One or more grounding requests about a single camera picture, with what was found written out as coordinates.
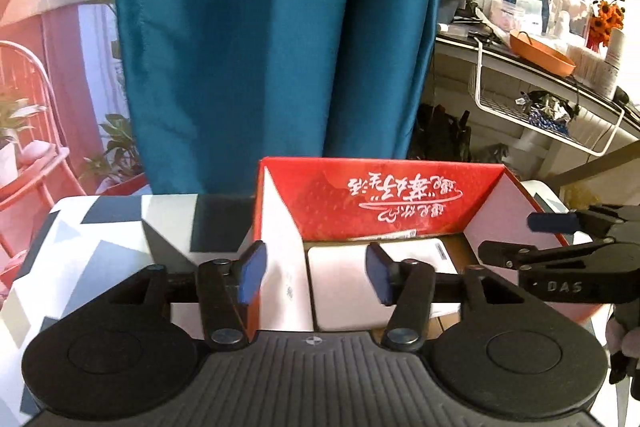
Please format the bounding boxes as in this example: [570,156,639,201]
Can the orange artificial flowers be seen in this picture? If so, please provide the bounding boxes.
[579,0,627,54]

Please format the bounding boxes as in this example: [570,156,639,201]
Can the person's right hand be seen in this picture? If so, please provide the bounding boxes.
[606,314,640,359]

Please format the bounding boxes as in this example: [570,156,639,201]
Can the white flat card box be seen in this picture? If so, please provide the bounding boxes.
[379,238,460,277]

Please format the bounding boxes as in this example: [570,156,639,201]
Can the cotton swab box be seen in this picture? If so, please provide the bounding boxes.
[566,44,607,86]

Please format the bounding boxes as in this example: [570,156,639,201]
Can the red strawberry print cardboard box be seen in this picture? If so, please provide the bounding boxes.
[240,156,601,338]

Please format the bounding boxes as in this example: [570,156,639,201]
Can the teal curtain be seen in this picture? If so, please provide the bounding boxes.
[114,0,450,196]

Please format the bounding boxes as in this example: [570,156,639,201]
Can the snack packets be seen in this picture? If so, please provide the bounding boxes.
[516,90,575,138]

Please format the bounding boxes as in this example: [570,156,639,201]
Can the orange oval bowl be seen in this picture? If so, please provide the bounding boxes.
[509,30,577,76]

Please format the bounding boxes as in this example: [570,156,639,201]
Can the white wire basket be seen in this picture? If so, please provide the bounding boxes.
[471,38,627,157]

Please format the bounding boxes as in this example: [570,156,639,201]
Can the white charger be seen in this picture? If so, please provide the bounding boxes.
[306,246,398,329]

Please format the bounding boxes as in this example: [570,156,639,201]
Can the wall poster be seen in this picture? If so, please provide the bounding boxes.
[0,0,151,303]

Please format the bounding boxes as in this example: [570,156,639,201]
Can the geometric patterned tablecloth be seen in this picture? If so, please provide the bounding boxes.
[0,179,613,427]

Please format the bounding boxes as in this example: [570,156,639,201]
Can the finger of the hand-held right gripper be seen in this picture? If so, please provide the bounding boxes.
[477,238,618,272]
[527,204,640,240]

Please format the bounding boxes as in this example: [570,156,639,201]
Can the blue and white box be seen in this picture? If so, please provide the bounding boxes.
[501,0,547,34]

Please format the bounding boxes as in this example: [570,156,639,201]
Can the white printed cup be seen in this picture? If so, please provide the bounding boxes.
[596,28,627,100]

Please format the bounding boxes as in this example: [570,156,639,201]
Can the dark desk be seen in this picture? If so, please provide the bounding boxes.
[434,23,640,148]

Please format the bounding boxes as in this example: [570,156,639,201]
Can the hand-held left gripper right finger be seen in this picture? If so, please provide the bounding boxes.
[365,243,533,353]

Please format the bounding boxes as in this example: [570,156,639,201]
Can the clear plastic bottle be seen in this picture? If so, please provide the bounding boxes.
[551,0,592,48]

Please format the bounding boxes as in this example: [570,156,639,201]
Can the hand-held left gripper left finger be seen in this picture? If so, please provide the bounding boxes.
[102,241,268,353]

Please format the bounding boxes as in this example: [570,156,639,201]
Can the black bag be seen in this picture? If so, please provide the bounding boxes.
[414,103,472,161]

